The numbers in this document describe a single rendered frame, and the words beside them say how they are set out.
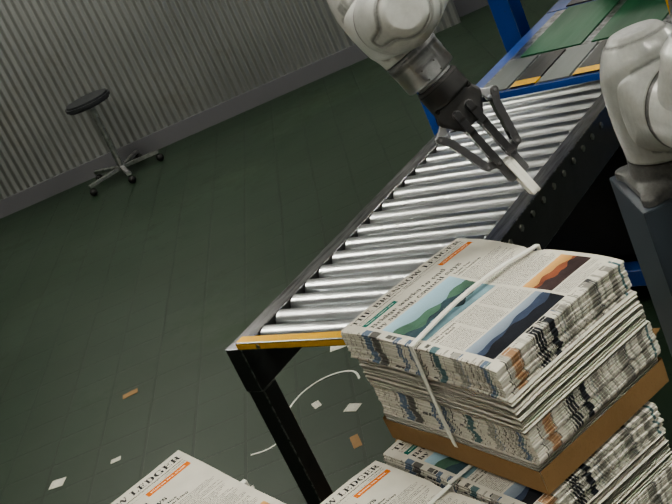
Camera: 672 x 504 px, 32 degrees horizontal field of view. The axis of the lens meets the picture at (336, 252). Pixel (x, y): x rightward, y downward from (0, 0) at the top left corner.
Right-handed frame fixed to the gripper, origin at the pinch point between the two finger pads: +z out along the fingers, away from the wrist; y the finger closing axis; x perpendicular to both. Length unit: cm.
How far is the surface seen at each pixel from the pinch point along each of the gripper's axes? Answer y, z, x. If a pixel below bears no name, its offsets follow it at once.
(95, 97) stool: -82, -99, 594
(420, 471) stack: -43.6, 24.3, 0.7
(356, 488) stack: -53, 20, 3
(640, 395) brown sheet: -10.6, 34.5, -12.5
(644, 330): -3.6, 27.5, -12.3
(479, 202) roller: 3, 20, 98
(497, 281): -14.1, 9.1, -2.9
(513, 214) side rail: 5, 24, 82
